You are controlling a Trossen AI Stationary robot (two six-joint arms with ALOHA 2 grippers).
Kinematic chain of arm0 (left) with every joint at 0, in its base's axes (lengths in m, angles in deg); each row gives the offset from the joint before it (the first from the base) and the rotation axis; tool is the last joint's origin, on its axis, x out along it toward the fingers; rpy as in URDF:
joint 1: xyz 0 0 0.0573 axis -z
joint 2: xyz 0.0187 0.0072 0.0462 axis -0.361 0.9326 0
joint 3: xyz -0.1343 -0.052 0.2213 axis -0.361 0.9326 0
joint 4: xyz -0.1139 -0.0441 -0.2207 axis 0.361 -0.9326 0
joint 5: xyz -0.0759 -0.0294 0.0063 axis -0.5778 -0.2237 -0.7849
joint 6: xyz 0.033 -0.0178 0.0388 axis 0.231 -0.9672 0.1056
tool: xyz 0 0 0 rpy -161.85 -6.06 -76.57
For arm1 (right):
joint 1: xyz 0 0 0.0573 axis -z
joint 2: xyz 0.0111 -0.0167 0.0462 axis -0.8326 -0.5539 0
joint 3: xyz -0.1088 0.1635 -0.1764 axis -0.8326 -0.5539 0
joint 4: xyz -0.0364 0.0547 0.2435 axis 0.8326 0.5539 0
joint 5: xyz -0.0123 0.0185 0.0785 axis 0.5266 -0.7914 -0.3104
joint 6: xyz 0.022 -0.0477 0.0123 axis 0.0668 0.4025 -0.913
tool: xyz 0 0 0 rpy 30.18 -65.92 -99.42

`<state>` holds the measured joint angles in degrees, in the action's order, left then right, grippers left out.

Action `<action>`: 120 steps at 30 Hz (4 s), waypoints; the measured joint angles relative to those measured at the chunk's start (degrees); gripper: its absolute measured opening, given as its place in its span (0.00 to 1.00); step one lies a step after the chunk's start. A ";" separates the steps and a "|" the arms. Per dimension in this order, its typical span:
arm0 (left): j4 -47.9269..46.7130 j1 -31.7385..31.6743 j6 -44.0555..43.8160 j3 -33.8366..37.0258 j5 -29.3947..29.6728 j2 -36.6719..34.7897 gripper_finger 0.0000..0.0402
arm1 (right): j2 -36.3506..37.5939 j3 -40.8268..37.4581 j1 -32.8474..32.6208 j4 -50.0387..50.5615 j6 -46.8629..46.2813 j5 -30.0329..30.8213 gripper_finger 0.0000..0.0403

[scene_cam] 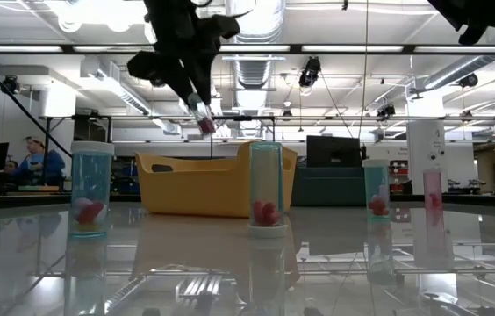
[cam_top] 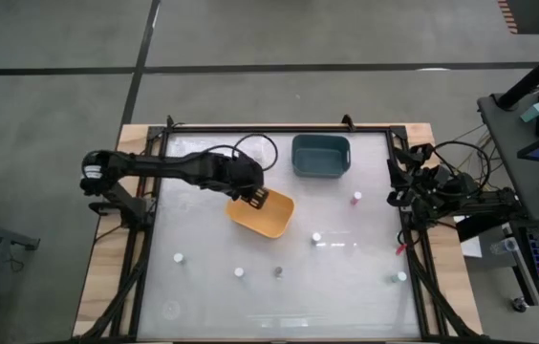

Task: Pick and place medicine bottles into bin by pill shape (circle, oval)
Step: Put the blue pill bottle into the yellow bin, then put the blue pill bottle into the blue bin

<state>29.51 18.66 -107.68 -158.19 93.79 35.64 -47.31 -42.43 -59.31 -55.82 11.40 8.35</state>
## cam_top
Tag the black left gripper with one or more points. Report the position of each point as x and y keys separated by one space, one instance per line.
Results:
x=238 y=174

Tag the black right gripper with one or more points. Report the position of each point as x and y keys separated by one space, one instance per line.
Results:
x=422 y=184

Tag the pink medicine bottle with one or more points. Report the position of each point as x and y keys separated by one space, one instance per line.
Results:
x=356 y=197

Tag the teal medicine bottle white cap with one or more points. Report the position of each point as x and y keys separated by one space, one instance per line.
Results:
x=399 y=276
x=316 y=237

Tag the teal medicine bottle red pills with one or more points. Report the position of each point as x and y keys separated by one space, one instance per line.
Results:
x=278 y=271

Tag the blue medicine bottle white cap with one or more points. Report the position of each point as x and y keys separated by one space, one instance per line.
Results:
x=239 y=272

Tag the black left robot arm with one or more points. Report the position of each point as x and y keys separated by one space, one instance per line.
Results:
x=155 y=167

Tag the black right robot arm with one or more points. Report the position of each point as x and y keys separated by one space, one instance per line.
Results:
x=489 y=200

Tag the yellow plastic bin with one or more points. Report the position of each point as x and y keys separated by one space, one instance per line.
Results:
x=274 y=217

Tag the teal plastic bin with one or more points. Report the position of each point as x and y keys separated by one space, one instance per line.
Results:
x=319 y=157

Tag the white paper sheet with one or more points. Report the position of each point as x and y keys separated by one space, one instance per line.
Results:
x=471 y=246

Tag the black desk support bar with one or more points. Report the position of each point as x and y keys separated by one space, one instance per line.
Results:
x=484 y=228

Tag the black side desk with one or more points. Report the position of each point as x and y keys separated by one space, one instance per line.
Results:
x=503 y=157

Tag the clear plastic bottle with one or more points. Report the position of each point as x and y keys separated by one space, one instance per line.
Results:
x=506 y=246

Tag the small teal box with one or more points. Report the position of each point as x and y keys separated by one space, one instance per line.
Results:
x=533 y=112

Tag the grey desk leg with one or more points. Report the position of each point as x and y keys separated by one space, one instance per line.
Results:
x=525 y=277

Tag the desk caster wheel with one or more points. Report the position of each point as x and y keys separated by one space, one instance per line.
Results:
x=519 y=304

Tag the black slanted pole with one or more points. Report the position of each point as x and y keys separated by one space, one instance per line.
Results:
x=537 y=71

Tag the striped-edge dark rug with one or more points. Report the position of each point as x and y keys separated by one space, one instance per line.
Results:
x=532 y=16

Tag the black aluminium table frame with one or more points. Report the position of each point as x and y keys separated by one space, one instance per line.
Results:
x=274 y=129

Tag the black frame clamp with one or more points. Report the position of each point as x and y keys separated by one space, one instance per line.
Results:
x=348 y=122
x=170 y=122

